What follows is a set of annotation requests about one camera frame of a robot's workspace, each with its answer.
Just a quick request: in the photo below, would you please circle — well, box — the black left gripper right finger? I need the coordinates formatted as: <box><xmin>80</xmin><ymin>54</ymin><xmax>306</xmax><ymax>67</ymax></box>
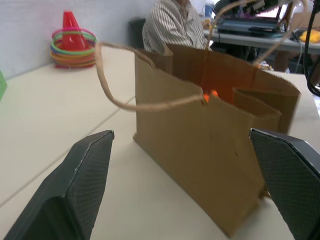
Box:
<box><xmin>248</xmin><ymin>128</ymin><xmax>320</xmax><ymax>240</ymax></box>

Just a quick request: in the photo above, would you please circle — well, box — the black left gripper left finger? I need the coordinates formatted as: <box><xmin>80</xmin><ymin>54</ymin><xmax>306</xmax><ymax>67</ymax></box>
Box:
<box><xmin>3</xmin><ymin>129</ymin><xmax>115</xmax><ymax>240</ymax></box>

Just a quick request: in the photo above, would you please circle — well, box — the brown paper bag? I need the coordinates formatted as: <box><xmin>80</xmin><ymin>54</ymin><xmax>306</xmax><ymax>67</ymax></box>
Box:
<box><xmin>95</xmin><ymin>0</ymin><xmax>310</xmax><ymax>238</ymax></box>

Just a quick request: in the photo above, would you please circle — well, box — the orange plush toy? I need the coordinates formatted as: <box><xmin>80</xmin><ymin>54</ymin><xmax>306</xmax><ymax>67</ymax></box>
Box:
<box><xmin>202</xmin><ymin>89</ymin><xmax>219</xmax><ymax>105</ymax></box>

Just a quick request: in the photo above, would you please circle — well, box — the green box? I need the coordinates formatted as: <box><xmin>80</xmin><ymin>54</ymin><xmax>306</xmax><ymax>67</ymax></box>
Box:
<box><xmin>0</xmin><ymin>70</ymin><xmax>8</xmax><ymax>102</ymax></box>

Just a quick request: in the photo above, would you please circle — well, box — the stack of colourful plastic rings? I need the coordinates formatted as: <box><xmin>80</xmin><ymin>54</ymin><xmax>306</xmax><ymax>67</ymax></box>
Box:
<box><xmin>50</xmin><ymin>28</ymin><xmax>98</xmax><ymax>69</ymax></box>

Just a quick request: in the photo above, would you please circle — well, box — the grey desk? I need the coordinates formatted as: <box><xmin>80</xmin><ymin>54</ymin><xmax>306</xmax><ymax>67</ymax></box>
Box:
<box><xmin>203</xmin><ymin>29</ymin><xmax>320</xmax><ymax>56</ymax></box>

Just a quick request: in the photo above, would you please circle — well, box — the yellow object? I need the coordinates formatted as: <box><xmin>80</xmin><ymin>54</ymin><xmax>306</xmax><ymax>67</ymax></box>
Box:
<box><xmin>299</xmin><ymin>29</ymin><xmax>320</xmax><ymax>43</ymax></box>

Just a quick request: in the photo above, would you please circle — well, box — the red plastic cone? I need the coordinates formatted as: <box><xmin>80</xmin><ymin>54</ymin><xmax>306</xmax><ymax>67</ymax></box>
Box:
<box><xmin>61</xmin><ymin>10</ymin><xmax>84</xmax><ymax>51</ymax></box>

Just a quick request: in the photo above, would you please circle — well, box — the dark laptop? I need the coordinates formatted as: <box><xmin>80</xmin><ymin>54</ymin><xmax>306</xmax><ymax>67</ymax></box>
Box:
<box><xmin>216</xmin><ymin>0</ymin><xmax>288</xmax><ymax>35</ymax></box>

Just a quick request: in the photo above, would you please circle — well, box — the black chair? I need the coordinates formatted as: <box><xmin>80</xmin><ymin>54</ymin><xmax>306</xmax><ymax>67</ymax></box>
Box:
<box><xmin>128</xmin><ymin>17</ymin><xmax>147</xmax><ymax>50</ymax></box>

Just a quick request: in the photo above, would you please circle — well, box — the person in striped shirt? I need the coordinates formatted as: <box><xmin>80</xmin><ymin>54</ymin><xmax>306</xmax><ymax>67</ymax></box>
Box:
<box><xmin>141</xmin><ymin>0</ymin><xmax>213</xmax><ymax>56</ymax></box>

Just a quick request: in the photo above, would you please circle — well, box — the black cable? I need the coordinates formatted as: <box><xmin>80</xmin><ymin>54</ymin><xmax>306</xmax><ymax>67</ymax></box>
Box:
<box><xmin>304</xmin><ymin>0</ymin><xmax>320</xmax><ymax>97</ymax></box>

